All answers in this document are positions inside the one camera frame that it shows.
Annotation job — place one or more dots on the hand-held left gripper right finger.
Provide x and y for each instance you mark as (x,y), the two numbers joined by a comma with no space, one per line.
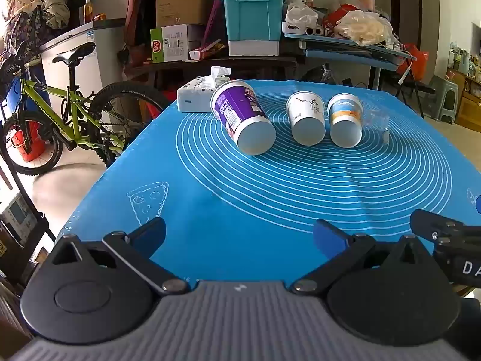
(330,239)

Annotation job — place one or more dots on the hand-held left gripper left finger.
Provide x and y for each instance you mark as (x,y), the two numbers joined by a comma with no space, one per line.
(148,237)

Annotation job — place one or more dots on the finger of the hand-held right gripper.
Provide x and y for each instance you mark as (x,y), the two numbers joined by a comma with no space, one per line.
(478,203)
(432,222)

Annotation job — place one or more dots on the blue orange print paper cup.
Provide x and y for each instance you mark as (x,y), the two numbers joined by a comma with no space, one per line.
(344,118)

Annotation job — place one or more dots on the white ink-print paper cup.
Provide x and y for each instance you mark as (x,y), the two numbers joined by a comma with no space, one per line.
(304,114)

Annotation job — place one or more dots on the purple paper cup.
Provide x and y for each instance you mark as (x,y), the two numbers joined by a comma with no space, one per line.
(240,112)

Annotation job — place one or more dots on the small clear plastic cup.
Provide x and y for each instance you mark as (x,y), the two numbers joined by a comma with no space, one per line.
(379,122)

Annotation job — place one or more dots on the blue silicone baking mat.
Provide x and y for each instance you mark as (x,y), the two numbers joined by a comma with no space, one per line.
(244,195)

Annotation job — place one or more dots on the wooden cabinet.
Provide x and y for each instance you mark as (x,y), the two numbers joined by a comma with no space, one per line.
(468,105)

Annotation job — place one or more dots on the grey plastic stool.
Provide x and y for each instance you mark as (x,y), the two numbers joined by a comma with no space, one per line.
(443,97)

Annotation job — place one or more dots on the grey appliance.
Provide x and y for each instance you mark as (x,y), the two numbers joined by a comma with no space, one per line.
(15,218)

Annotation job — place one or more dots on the white tissue box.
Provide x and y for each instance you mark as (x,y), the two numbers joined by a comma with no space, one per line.
(193,97)

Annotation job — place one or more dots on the red bucket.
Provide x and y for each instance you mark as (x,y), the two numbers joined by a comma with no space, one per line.
(28,146)

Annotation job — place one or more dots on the orange plastic bag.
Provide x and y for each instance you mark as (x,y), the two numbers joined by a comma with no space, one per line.
(418,60)

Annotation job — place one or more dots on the dark wooden table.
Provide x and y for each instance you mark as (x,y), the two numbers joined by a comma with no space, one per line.
(210,66)

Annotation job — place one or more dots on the white chest freezer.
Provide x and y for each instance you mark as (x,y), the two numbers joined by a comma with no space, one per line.
(109,52)

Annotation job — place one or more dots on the blue desk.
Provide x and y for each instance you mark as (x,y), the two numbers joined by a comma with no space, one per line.
(349,50)

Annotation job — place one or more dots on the green white carton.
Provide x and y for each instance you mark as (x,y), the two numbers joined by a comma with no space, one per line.
(173,43)

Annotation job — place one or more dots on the green bicycle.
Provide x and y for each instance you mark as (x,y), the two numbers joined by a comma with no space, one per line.
(75,52)

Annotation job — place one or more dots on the white flat box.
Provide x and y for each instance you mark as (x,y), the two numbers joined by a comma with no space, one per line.
(253,47)

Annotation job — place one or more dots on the clear bag of white noodles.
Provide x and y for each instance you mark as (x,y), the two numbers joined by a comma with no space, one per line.
(364,26)

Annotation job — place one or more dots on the white tray with rolls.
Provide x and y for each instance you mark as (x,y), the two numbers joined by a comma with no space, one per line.
(304,30)

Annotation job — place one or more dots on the red plastic bag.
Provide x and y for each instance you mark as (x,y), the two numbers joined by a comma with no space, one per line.
(338,13)

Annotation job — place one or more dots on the small white plastic bag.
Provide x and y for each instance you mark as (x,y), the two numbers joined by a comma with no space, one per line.
(300,15)

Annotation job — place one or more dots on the teal storage bin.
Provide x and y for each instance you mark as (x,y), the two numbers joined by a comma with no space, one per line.
(251,18)

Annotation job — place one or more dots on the orange drink bottle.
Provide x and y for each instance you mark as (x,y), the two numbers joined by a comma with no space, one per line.
(88,11)

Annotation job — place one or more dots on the patterned dark backpack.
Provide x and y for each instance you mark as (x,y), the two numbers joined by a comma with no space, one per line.
(22,30)

